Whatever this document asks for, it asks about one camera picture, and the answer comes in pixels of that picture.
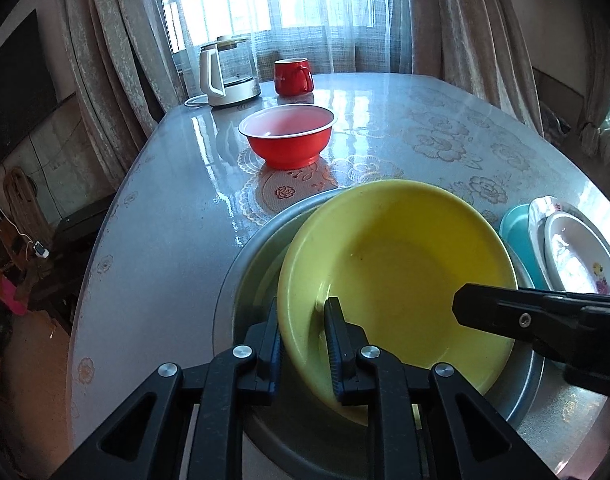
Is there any large steel bowl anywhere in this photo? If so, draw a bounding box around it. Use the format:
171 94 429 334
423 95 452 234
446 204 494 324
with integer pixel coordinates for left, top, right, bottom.
213 191 544 479

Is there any yellow bowl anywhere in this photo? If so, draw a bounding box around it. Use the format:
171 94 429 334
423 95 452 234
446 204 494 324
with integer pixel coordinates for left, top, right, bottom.
277 180 518 425

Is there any red plastic bowl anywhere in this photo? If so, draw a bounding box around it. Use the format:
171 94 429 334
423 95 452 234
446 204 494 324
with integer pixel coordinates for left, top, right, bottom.
238 103 335 170

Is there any white plate with roses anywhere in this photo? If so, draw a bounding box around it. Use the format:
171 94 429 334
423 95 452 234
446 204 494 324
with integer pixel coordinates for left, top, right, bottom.
544 212 610 295

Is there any teal plate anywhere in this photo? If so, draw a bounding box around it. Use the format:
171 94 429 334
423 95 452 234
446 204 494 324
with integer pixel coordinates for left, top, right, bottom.
499 204 550 290

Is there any large floral rimmed plate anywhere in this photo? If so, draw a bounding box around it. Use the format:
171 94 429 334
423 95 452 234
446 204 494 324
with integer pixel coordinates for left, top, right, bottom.
528 195 585 289

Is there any lace tablecloth with clear cover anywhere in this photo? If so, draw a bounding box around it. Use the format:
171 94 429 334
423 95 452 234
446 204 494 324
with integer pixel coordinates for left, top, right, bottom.
69 74 610 444

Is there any beige curtain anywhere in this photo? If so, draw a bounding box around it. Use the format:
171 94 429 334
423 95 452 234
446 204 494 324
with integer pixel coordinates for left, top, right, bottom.
410 0 544 133

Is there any red mug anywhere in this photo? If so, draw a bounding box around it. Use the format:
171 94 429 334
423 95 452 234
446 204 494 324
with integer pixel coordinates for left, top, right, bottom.
273 58 314 98

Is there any black television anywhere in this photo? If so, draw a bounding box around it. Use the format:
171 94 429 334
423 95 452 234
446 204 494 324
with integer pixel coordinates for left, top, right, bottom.
0 12 59 163

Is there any white glass electric kettle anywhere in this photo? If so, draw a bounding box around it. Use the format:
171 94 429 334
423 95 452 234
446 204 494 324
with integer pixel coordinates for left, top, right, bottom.
177 35 261 107

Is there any sheer window curtain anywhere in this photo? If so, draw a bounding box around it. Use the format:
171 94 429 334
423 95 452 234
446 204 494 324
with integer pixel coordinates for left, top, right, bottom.
159 0 412 96

